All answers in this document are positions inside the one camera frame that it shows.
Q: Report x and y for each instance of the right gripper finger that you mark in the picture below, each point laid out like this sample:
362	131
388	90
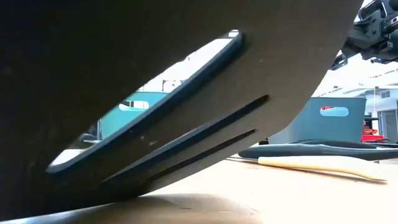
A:
339	61

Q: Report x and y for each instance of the black slotted nylon spatula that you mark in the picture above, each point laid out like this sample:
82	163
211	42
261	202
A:
280	62

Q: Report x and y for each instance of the black ladle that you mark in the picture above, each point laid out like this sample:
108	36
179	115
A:
295	152

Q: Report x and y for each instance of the blue-grey plastic bin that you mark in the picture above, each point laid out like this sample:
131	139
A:
311	127

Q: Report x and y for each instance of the grey metal cabinet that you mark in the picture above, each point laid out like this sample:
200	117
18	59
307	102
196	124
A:
388	124

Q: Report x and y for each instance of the red storage box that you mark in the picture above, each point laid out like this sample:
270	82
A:
373	137

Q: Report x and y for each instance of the teal plastic bin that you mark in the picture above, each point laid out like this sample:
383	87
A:
124	121

